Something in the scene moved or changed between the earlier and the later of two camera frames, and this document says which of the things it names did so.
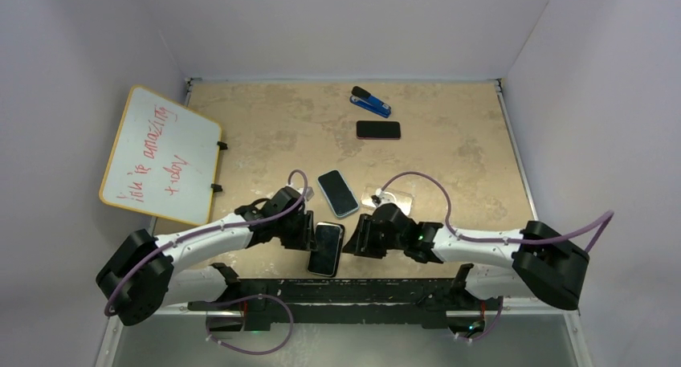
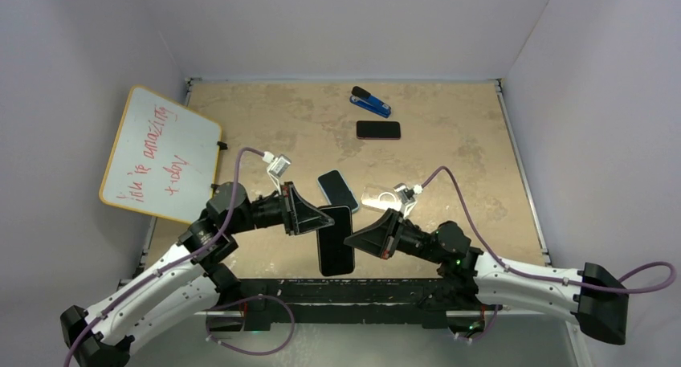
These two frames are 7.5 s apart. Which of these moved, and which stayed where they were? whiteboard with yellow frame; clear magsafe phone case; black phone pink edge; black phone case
Moved: black phone case
Stayed: black phone pink edge; whiteboard with yellow frame; clear magsafe phone case
